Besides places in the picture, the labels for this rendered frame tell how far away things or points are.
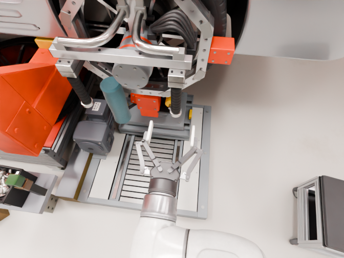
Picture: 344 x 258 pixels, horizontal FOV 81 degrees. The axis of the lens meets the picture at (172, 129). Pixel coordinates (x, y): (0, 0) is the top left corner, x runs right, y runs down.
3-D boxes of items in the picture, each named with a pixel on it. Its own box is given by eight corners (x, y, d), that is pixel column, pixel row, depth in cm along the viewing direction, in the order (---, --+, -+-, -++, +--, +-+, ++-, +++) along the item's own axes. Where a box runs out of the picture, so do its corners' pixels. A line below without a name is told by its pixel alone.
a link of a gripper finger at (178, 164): (166, 169, 54) (169, 173, 53) (195, 144, 58) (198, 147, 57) (166, 174, 57) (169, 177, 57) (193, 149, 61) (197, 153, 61)
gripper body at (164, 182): (147, 196, 56) (152, 165, 60) (177, 200, 55) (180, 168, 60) (144, 190, 49) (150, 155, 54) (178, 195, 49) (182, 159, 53)
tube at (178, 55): (189, 21, 66) (192, -16, 57) (183, 61, 56) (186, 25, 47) (136, 17, 67) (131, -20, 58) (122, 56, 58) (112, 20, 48)
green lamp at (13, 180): (26, 177, 76) (19, 174, 73) (21, 188, 74) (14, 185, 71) (16, 176, 76) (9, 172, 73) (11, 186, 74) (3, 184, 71)
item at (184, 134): (192, 102, 162) (194, 93, 153) (189, 141, 144) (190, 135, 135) (131, 95, 165) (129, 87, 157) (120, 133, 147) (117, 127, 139)
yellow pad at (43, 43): (75, 34, 110) (71, 25, 106) (65, 50, 103) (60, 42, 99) (50, 31, 111) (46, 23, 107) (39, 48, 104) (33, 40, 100)
